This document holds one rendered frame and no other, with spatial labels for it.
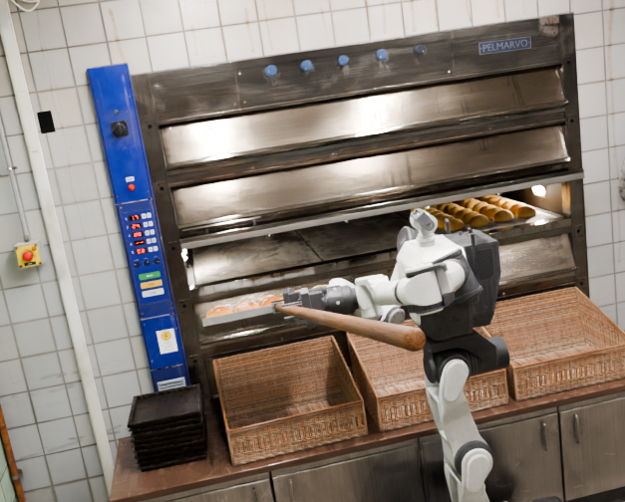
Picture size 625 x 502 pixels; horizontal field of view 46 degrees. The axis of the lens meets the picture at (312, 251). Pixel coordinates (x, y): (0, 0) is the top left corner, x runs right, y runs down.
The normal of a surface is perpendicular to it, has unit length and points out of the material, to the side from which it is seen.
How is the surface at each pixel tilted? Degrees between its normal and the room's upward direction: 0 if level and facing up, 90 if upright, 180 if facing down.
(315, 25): 90
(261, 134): 70
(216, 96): 93
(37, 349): 90
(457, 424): 90
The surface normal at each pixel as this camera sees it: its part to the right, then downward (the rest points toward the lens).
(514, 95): 0.12, -0.14
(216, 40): 0.18, 0.20
